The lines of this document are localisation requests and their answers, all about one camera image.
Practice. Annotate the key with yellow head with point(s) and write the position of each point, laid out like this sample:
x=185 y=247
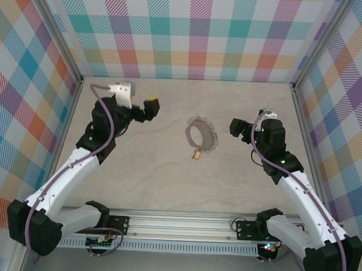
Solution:
x=193 y=156

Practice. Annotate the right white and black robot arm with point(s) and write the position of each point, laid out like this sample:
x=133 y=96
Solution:
x=305 y=202

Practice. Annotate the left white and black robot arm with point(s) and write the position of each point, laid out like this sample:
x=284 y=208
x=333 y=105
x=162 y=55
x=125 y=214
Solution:
x=69 y=178

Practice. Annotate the grey metal panel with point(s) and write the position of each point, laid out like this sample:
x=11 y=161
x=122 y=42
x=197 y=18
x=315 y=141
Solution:
x=177 y=267

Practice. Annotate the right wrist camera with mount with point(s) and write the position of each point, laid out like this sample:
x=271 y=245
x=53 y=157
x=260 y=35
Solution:
x=270 y=114

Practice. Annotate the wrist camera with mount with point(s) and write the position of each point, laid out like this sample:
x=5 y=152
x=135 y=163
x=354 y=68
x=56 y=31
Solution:
x=122 y=91
x=270 y=114

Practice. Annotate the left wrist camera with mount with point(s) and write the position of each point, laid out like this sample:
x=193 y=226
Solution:
x=122 y=91

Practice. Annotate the aluminium side rail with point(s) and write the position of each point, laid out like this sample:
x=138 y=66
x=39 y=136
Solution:
x=305 y=127
x=69 y=114

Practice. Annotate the aluminium frame post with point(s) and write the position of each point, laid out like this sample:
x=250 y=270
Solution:
x=318 y=48
x=60 y=35

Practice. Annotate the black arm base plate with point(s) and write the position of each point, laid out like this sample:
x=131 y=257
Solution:
x=120 y=225
x=247 y=231

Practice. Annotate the long aluminium base rail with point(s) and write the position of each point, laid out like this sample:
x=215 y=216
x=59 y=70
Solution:
x=179 y=225

